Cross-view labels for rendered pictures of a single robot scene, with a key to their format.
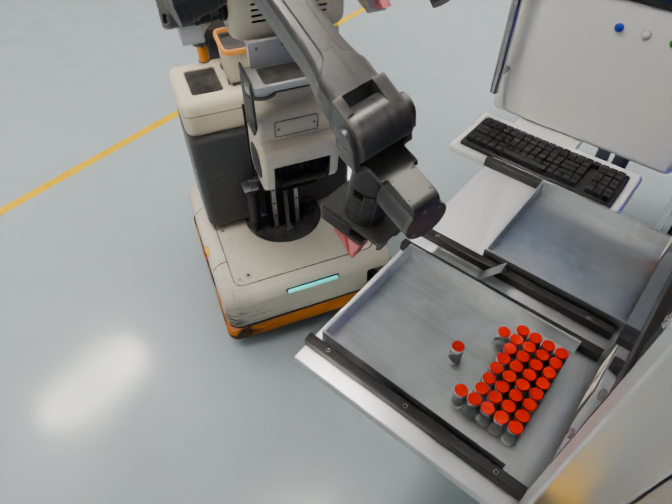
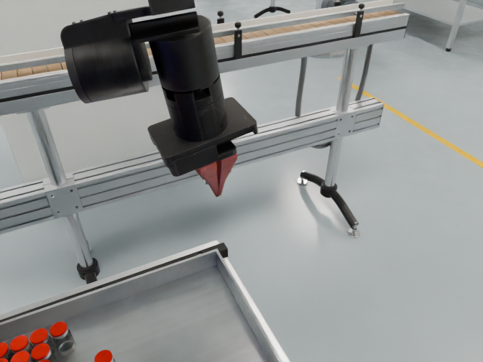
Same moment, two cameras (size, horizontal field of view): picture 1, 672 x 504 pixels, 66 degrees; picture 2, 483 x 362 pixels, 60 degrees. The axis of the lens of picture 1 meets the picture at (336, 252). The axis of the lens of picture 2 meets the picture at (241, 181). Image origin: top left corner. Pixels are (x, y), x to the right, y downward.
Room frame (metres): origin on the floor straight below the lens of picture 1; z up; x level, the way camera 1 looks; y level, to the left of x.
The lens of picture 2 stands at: (0.70, -0.36, 1.39)
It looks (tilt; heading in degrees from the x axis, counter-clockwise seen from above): 38 degrees down; 115
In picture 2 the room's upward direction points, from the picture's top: straight up
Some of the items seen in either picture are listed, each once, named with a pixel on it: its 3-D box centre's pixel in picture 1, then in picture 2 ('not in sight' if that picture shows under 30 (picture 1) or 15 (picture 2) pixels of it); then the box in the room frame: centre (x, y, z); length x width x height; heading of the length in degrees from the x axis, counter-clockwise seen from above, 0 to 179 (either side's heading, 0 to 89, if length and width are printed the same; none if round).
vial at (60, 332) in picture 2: (458, 396); (62, 338); (0.37, -0.19, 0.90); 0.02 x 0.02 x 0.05
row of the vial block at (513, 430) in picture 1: (535, 395); not in sight; (0.37, -0.31, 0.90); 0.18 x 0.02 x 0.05; 140
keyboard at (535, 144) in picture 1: (542, 157); not in sight; (1.07, -0.53, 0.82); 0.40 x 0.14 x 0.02; 50
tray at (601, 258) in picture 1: (594, 257); not in sight; (0.66, -0.50, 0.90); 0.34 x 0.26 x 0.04; 51
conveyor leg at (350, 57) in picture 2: not in sight; (338, 128); (0.43, 1.26, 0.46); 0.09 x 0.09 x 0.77; 51
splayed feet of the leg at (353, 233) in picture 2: not in sight; (327, 195); (0.43, 1.26, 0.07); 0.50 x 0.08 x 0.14; 141
